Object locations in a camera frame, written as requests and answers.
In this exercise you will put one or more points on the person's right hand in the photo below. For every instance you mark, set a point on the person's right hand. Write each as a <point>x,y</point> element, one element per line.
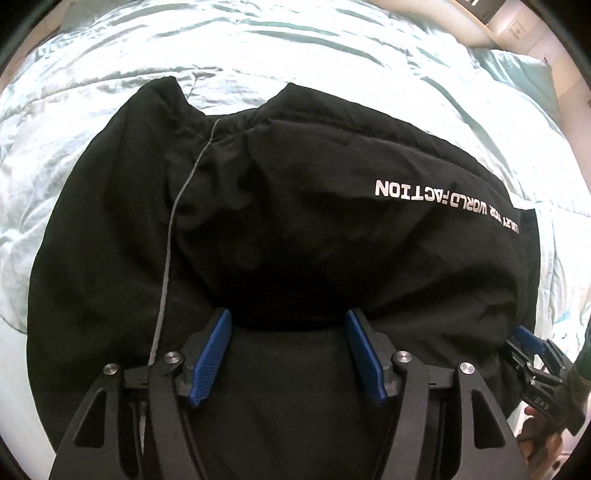
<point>547,445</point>

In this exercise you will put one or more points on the white wall outlet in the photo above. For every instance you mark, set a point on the white wall outlet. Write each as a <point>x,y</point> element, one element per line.
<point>519,28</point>

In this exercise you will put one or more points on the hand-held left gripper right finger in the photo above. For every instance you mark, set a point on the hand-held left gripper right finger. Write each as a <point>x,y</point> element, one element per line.
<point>367,360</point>

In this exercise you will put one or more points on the light blue comforter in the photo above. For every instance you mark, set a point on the light blue comforter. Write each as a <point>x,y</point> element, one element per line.
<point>92,138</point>

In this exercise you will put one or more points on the teal pillow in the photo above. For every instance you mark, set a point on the teal pillow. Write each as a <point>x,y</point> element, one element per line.
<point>517,69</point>

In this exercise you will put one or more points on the black box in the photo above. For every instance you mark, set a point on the black box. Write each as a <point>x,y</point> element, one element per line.
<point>480,10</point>

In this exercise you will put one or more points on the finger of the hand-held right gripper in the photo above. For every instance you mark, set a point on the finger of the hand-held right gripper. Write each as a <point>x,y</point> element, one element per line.
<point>531,339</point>
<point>519,357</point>

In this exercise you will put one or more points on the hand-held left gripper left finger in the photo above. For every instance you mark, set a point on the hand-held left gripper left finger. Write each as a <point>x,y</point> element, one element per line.
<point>210,360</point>

